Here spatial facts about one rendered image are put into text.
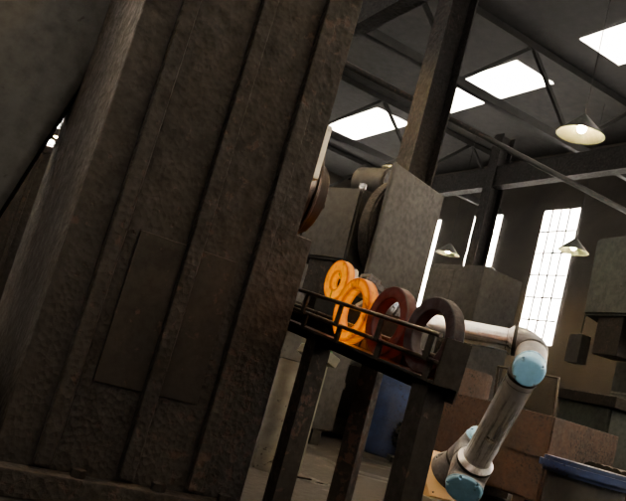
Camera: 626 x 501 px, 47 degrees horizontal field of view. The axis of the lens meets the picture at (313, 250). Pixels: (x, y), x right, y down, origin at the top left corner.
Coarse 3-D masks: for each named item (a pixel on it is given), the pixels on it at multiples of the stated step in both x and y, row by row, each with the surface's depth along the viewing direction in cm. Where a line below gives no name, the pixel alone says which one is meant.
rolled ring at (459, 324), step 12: (432, 300) 171; (444, 300) 167; (420, 312) 173; (432, 312) 172; (444, 312) 165; (456, 312) 164; (420, 324) 174; (456, 324) 161; (408, 336) 174; (420, 336) 175; (456, 336) 161; (408, 348) 173; (420, 348) 174; (408, 360) 171; (420, 360) 167; (420, 372) 166; (432, 372) 164
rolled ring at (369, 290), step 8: (352, 280) 205; (360, 280) 201; (368, 280) 201; (344, 288) 208; (352, 288) 204; (360, 288) 200; (368, 288) 196; (376, 288) 198; (344, 296) 206; (352, 296) 207; (368, 296) 195; (376, 296) 196; (336, 304) 209; (368, 304) 194; (336, 312) 207; (344, 312) 207; (344, 320) 206; (360, 320) 194; (336, 328) 204; (360, 328) 194; (344, 336) 199; (352, 336) 196; (360, 336) 195
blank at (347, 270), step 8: (336, 264) 264; (344, 264) 260; (328, 272) 268; (336, 272) 264; (344, 272) 258; (352, 272) 257; (328, 280) 266; (336, 280) 266; (344, 280) 256; (328, 288) 264; (336, 288) 260; (328, 296) 263; (336, 296) 258
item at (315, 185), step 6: (324, 156) 257; (324, 162) 256; (318, 180) 254; (312, 186) 253; (318, 186) 253; (312, 192) 253; (318, 192) 253; (312, 198) 253; (306, 204) 253; (312, 204) 253; (306, 210) 254; (306, 216) 254; (300, 222) 255; (300, 228) 256
